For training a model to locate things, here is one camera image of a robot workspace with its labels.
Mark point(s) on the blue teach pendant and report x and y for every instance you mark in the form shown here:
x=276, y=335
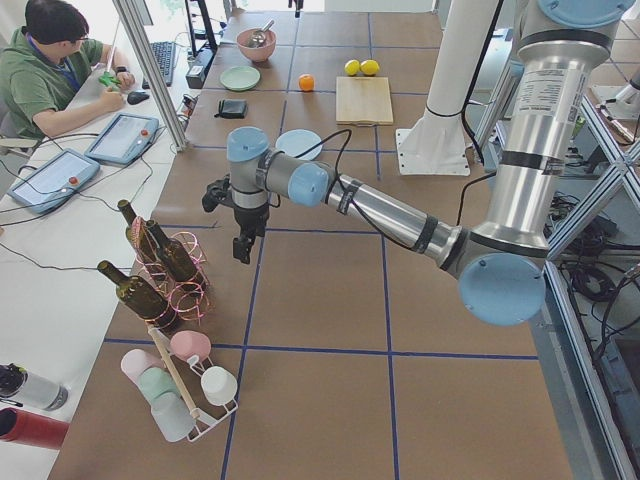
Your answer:
x=123, y=140
x=53, y=183

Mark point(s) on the light blue plate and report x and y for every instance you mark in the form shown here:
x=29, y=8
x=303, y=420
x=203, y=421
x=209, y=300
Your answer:
x=300, y=143

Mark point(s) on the black keyboard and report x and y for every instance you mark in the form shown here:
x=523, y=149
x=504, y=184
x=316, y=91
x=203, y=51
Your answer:
x=165, y=56

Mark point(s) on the orange fruit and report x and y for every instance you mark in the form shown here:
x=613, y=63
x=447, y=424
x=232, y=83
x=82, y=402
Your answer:
x=306, y=82

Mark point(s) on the light green plate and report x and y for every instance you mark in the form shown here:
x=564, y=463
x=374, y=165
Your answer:
x=240, y=78

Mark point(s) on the pink cup on top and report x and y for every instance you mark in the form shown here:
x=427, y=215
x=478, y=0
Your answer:
x=188, y=343

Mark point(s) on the white wire cup rack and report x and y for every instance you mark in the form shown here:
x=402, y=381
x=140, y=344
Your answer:
x=187, y=377

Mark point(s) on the rear dark wine bottle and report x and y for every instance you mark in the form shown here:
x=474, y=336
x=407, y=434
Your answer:
x=135, y=233

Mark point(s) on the seated person green shirt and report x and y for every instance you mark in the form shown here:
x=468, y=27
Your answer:
x=45, y=65

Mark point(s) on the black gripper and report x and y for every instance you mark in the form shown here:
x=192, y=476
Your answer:
x=250, y=218

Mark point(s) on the white cup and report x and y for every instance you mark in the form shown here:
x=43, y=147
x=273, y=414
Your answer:
x=219, y=386

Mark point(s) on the pink bowl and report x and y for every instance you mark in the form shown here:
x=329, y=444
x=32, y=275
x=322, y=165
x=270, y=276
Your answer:
x=253, y=51

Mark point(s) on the dark wine bottle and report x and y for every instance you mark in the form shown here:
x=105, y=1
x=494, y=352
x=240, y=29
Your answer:
x=135, y=233
x=142, y=298
x=176, y=259

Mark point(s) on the pale pink cup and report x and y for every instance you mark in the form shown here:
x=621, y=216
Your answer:
x=137, y=361

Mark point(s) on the metal scoop spoon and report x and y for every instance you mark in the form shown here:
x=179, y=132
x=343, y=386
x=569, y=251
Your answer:
x=258, y=36

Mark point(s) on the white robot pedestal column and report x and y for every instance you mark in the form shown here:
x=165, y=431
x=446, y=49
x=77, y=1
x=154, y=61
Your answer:
x=435, y=145

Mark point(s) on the mint green cup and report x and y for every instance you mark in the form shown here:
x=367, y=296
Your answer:
x=154, y=382

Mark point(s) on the bamboo cutting board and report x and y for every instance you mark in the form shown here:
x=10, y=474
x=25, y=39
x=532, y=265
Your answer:
x=363, y=101

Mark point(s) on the middle dark wine bottle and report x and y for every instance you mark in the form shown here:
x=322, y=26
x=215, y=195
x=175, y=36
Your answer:
x=176, y=259

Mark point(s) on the aluminium frame post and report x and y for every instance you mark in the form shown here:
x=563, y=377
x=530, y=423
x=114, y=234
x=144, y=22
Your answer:
x=132, y=22

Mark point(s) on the right yellow lemon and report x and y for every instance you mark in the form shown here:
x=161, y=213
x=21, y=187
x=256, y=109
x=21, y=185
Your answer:
x=369, y=67

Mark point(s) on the copper wire bottle rack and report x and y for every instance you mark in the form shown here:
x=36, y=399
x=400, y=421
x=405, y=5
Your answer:
x=191, y=306

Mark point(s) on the grey water bottle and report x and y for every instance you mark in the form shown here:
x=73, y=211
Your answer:
x=25, y=388

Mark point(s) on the far blue teach pendant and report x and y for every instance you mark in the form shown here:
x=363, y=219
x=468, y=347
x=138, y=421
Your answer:
x=123, y=140

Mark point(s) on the left yellow lemon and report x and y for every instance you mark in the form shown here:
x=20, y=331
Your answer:
x=352, y=67

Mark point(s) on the near blue teach pendant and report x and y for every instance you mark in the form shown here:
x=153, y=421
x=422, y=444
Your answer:
x=53, y=183

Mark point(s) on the folded dark grey cloth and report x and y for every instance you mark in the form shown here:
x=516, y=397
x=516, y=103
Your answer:
x=232, y=109

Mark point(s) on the front dark wine bottle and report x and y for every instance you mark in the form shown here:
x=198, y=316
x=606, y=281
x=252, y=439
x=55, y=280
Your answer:
x=142, y=298

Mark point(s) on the yellow lemon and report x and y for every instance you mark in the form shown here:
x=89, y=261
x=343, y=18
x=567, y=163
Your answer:
x=352, y=67
x=369, y=67

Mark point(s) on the red water bottle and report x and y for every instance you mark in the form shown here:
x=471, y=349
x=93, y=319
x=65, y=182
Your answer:
x=27, y=428

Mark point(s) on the black computer mouse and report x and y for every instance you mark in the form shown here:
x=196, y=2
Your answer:
x=136, y=97

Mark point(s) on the light blue grey cup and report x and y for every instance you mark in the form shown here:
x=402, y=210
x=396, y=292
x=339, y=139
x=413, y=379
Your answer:
x=172, y=417

